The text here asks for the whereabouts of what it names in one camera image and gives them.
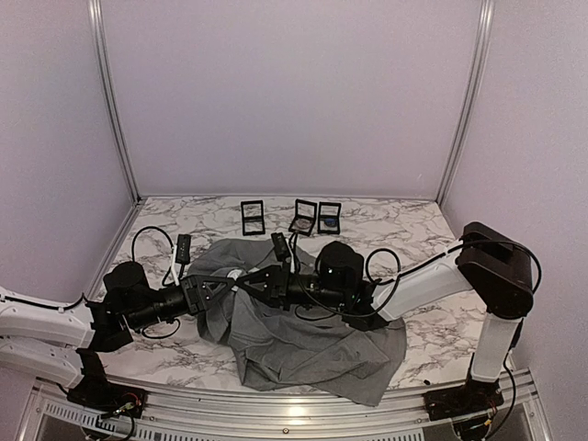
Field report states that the grey button shirt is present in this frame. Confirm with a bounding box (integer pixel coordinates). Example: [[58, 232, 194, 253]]
[[189, 236, 408, 408]]

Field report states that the right aluminium frame post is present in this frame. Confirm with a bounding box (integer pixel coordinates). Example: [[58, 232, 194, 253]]
[[435, 0, 496, 209]]

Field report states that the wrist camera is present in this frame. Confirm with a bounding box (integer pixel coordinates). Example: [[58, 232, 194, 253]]
[[271, 232, 293, 272], [170, 233, 191, 286]]

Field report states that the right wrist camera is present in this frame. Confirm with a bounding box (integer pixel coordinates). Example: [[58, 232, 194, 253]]
[[271, 232, 293, 272]]

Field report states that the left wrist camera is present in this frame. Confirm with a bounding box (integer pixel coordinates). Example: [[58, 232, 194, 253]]
[[170, 233, 191, 286]]

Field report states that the aluminium frame post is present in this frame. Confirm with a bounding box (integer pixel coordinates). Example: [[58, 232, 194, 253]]
[[87, 0, 141, 205], [435, 0, 496, 209]]

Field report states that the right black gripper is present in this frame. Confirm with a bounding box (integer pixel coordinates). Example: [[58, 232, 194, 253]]
[[235, 264, 348, 311]]

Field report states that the dark patterned round brooch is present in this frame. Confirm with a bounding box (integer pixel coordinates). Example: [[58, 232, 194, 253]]
[[227, 269, 243, 280]]

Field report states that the front aluminium rail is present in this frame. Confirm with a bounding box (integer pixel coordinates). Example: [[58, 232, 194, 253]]
[[27, 362, 548, 441]]

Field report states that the left aluminium frame post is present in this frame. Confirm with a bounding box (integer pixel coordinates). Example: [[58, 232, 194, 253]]
[[87, 0, 141, 205]]

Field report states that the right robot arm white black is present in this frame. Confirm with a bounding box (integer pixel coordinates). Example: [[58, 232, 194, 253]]
[[236, 222, 543, 412]]

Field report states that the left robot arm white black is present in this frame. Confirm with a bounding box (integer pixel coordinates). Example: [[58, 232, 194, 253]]
[[1, 234, 250, 409]]

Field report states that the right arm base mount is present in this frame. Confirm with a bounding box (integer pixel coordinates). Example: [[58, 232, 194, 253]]
[[423, 361, 504, 421]]

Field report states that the pink round brooch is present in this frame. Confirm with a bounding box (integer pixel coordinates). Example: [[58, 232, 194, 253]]
[[294, 219, 312, 231]]

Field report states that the right black display frame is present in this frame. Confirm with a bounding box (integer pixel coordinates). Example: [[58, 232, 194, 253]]
[[317, 201, 342, 235]]

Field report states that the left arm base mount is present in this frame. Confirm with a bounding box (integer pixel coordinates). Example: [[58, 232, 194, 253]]
[[67, 349, 147, 418]]

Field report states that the middle black display frame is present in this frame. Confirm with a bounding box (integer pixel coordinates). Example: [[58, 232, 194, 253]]
[[288, 198, 318, 236]]

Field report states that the left black display frame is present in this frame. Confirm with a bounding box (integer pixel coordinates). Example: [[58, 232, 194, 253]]
[[240, 199, 266, 236]]

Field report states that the black display frame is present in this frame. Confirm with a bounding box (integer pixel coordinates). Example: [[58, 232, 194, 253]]
[[288, 198, 318, 236], [317, 201, 342, 235], [240, 199, 266, 236]]

